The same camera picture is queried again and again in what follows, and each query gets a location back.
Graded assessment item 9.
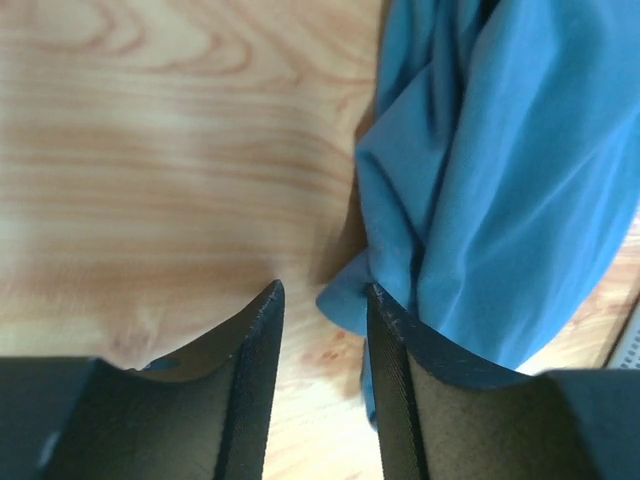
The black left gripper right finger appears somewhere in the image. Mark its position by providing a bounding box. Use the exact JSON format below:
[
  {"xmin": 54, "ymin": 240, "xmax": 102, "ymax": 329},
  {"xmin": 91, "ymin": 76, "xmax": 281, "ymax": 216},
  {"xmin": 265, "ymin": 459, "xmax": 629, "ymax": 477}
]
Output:
[{"xmin": 367, "ymin": 285, "xmax": 639, "ymax": 479}]

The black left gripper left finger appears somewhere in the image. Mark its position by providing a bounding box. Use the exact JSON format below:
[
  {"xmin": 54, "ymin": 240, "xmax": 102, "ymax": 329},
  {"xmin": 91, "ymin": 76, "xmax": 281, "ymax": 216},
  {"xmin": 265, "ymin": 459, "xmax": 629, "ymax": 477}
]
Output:
[{"xmin": 1, "ymin": 281, "xmax": 285, "ymax": 479}]

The blue-grey t-shirt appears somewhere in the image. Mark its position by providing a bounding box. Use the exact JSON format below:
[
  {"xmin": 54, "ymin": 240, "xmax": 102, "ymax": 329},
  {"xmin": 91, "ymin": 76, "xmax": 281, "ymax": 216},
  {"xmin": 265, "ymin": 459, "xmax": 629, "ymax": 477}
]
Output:
[{"xmin": 314, "ymin": 0, "xmax": 640, "ymax": 426}]

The white plastic laundry basket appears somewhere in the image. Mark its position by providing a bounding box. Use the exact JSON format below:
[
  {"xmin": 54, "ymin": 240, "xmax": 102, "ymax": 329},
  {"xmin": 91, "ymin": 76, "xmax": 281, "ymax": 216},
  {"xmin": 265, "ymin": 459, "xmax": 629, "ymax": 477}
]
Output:
[{"xmin": 609, "ymin": 314, "xmax": 640, "ymax": 370}]

